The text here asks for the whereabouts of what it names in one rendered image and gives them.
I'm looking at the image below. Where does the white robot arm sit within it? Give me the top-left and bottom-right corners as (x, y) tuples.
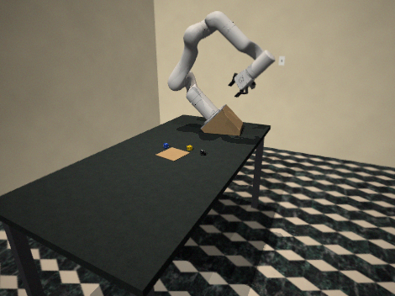
(168, 11), (275, 124)

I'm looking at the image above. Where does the tan flat mat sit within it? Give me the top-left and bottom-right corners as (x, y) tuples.
(156, 147), (190, 161)

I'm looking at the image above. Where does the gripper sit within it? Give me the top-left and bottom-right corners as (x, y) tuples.
(228, 69), (255, 98)

